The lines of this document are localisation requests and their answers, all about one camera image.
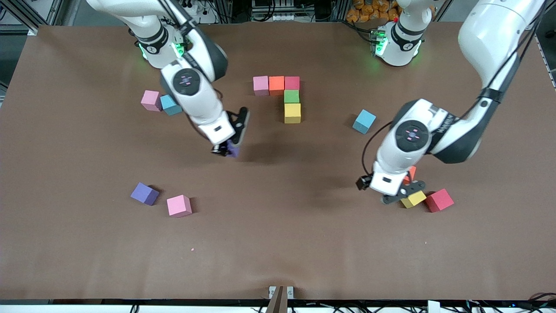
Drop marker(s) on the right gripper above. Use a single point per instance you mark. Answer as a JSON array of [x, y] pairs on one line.
[[222, 148]]

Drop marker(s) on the purple foam cube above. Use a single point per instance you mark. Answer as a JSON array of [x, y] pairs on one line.
[[234, 151], [144, 194]]

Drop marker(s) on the orange foam cube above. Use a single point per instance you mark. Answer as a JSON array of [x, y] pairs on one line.
[[276, 85], [412, 173]]

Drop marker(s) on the yellow foam cube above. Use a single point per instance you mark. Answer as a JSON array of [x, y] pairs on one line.
[[416, 199], [292, 113]]

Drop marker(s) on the pink foam cube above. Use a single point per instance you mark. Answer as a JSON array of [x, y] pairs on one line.
[[151, 100], [179, 205], [261, 84]]

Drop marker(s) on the green foam cube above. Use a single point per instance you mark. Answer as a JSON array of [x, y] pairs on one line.
[[292, 96]]

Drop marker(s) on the magenta foam cube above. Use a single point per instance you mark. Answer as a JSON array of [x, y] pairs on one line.
[[292, 82], [439, 200]]

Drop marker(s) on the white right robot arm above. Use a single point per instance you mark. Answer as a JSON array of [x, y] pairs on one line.
[[195, 100]]

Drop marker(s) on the blue foam cube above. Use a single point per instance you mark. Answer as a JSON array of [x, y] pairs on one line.
[[364, 121], [169, 106]]

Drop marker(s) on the brown paper table cover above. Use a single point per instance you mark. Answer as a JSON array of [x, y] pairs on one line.
[[278, 217]]

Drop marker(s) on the white power strip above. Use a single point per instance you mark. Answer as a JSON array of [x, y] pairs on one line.
[[204, 15]]

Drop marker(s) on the white electrical device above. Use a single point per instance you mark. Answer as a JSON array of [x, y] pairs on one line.
[[282, 17]]

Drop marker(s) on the orange snack bag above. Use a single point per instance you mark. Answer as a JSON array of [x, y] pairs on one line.
[[369, 11]]

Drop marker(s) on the small metal bracket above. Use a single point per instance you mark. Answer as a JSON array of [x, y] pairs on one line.
[[290, 292]]

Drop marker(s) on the brown post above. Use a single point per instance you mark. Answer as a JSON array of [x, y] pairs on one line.
[[278, 302]]

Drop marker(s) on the aluminium table side rail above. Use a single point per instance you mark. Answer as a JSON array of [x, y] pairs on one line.
[[545, 61]]

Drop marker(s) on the aluminium frame profile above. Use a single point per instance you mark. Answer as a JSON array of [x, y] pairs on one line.
[[548, 8], [19, 17]]

